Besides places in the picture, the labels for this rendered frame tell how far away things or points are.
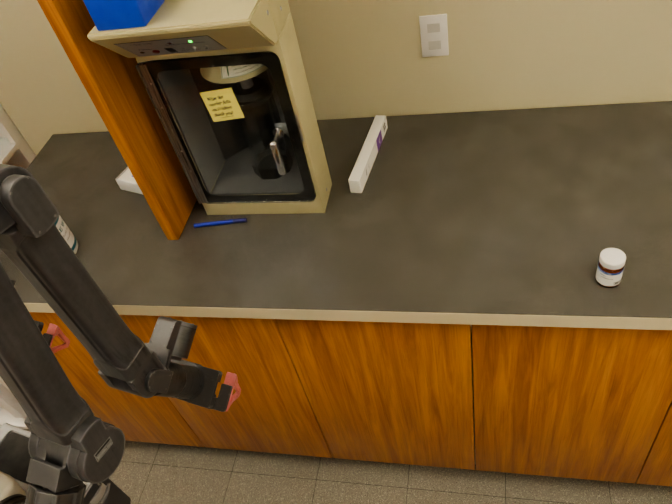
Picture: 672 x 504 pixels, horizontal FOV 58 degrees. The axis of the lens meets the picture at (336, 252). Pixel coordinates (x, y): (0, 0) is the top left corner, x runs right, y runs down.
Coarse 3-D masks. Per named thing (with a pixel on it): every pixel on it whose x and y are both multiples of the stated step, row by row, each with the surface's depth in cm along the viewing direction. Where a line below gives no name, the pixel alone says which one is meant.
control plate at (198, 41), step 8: (152, 40) 112; (160, 40) 112; (168, 40) 112; (176, 40) 112; (184, 40) 112; (192, 40) 112; (200, 40) 112; (208, 40) 112; (128, 48) 116; (136, 48) 116; (144, 48) 117; (152, 48) 117; (160, 48) 117; (176, 48) 117; (192, 48) 117; (200, 48) 117; (208, 48) 117; (216, 48) 117; (224, 48) 117
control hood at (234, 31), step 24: (168, 0) 115; (192, 0) 113; (216, 0) 111; (240, 0) 109; (264, 0) 110; (168, 24) 107; (192, 24) 106; (216, 24) 105; (240, 24) 104; (264, 24) 110; (120, 48) 117
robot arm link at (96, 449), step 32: (0, 224) 63; (0, 288) 66; (0, 320) 67; (32, 320) 71; (0, 352) 68; (32, 352) 71; (32, 384) 72; (64, 384) 77; (32, 416) 76; (64, 416) 77; (32, 448) 82; (96, 448) 80; (96, 480) 82
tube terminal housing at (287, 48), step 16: (272, 0) 114; (272, 16) 114; (288, 16) 124; (288, 32) 123; (240, 48) 121; (256, 48) 120; (272, 48) 119; (288, 48) 123; (288, 64) 123; (288, 80) 124; (304, 80) 134; (304, 96) 134; (304, 112) 134; (304, 128) 134; (304, 144) 136; (320, 144) 147; (320, 160) 147; (320, 176) 147; (320, 192) 147; (208, 208) 157; (224, 208) 156; (240, 208) 155; (256, 208) 154; (272, 208) 153; (288, 208) 152; (304, 208) 151; (320, 208) 150
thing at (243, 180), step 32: (160, 64) 125; (192, 64) 124; (224, 64) 123; (256, 64) 121; (160, 96) 131; (192, 96) 130; (256, 96) 127; (288, 96) 126; (192, 128) 137; (224, 128) 135; (256, 128) 133; (288, 128) 132; (192, 160) 144; (224, 160) 142; (256, 160) 140; (288, 160) 139; (224, 192) 150; (256, 192) 148; (288, 192) 146
